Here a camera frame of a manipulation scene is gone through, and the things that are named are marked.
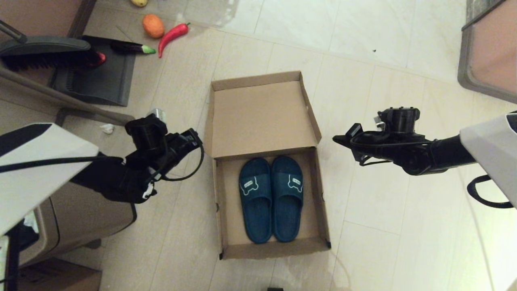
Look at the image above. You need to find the toy orange fruit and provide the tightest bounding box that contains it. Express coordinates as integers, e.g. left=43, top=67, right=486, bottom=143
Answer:
left=142, top=14, right=166, bottom=39

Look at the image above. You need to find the dark teal slide slipper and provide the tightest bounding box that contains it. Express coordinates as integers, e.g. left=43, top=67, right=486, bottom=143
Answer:
left=238, top=158, right=273, bottom=245
left=271, top=155, right=305, bottom=243

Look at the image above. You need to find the grey black-bristled hand brush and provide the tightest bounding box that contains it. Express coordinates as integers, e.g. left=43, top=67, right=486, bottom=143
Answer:
left=0, top=19, right=98, bottom=72

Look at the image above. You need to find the toy red chili pepper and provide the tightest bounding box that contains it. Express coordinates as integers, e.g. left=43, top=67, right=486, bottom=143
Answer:
left=158, top=23, right=190, bottom=59

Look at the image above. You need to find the black plastic dustpan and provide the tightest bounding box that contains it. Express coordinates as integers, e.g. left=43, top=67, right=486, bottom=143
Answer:
left=50, top=36, right=137, bottom=108

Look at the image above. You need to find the toy purple eggplant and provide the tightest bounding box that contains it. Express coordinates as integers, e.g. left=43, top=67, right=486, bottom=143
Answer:
left=111, top=42, right=156, bottom=55

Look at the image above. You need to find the brown metal table leg frame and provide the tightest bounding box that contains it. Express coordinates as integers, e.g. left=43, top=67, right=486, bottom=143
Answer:
left=0, top=65, right=136, bottom=129

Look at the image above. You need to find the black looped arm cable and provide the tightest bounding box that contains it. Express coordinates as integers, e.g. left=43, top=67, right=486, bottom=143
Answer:
left=467, top=175, right=514, bottom=209

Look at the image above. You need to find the closed brown cardboard carton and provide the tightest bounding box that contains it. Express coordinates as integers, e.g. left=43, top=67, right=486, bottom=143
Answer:
left=18, top=259, right=103, bottom=291

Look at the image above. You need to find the brown table with grey rim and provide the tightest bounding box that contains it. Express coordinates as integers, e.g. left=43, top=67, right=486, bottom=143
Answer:
left=456, top=0, right=517, bottom=105

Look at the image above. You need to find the brown cardboard shoe box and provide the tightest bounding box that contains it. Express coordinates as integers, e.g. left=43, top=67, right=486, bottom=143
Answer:
left=204, top=71, right=332, bottom=260

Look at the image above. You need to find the brown plastic trash bin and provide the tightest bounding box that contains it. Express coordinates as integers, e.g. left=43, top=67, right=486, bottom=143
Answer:
left=18, top=182, right=138, bottom=269

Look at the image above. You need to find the brown table with dark rim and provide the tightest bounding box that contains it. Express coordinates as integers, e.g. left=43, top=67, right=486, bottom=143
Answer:
left=0, top=0, right=97, bottom=40

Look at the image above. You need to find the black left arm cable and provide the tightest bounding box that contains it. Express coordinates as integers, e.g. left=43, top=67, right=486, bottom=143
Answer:
left=0, top=141, right=205, bottom=181

